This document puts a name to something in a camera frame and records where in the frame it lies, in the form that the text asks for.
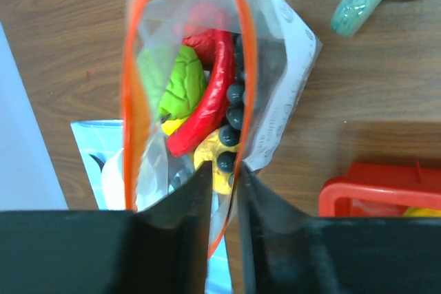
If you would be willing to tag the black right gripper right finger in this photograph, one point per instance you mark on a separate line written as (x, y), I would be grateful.
(287, 251)

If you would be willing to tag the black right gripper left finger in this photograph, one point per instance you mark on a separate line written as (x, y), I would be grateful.
(160, 250)

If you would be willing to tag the yellow lemon toy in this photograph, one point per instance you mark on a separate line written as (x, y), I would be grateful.
(219, 146)

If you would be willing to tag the black grape bunch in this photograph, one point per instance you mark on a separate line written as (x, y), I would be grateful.
(229, 133)

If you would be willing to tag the green lime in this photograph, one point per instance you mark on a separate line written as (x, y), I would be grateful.
(174, 89)

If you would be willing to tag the clear orange zip top bag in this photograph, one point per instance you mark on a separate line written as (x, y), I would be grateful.
(207, 81)

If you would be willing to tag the red chili pepper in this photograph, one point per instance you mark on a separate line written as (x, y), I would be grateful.
(212, 107)

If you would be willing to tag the red plastic tray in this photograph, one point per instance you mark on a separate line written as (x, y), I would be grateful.
(369, 190)

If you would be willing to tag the blue checked placemat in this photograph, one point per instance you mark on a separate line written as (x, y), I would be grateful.
(97, 141)

